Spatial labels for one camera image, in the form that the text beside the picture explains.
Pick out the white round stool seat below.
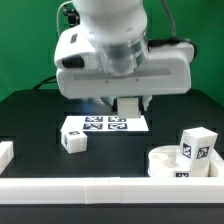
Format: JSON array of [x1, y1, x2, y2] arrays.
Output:
[[148, 145, 224, 178]]

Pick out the white front fence rail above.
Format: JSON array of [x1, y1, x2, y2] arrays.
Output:
[[0, 177, 224, 204]]

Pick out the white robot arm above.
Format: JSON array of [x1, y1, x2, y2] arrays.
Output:
[[54, 0, 195, 99]]

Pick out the white left fence block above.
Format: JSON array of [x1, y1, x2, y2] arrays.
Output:
[[0, 141, 14, 175]]

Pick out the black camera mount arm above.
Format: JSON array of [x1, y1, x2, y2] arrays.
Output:
[[63, 5, 80, 27]]

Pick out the white sheet with tags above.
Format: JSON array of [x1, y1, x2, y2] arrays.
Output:
[[61, 116, 149, 132]]

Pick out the black cables on table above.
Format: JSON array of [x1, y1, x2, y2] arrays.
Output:
[[32, 74, 58, 90]]

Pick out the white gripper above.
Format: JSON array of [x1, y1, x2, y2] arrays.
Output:
[[54, 26, 195, 110]]

